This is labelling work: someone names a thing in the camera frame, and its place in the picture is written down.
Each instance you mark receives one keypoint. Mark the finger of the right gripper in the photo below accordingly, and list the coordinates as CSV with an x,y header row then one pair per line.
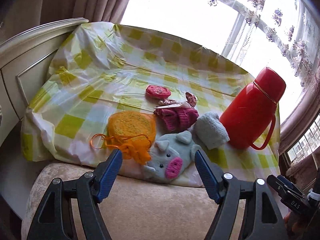
x,y
286,186
272,182

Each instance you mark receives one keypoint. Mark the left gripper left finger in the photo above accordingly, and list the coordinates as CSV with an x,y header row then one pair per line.
x,y
54,219

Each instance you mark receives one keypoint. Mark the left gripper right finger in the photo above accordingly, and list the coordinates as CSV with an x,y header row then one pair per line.
x,y
262,218

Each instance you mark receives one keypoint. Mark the orange mesh bag with sponge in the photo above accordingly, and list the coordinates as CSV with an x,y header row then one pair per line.
x,y
131,132

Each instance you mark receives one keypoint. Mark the red thermos jug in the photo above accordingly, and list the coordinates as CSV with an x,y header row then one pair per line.
x,y
251,117

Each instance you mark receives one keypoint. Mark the grey pig plush toy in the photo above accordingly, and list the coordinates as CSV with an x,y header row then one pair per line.
x,y
170,155

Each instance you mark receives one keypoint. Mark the magenta knitted sock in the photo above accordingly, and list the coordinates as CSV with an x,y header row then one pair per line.
x,y
177,119

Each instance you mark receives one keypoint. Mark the pink crochet round piece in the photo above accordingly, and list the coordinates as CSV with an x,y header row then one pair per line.
x,y
157,92

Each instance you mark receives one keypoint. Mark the yellow checked plastic tablecloth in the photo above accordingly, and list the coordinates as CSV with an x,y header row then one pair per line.
x,y
104,68

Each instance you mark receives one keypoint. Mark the floral sheer lace curtain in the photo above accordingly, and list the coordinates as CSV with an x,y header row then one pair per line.
x,y
281,34

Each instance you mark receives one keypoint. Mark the cream wooden headboard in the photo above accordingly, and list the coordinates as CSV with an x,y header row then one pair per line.
x,y
25,59

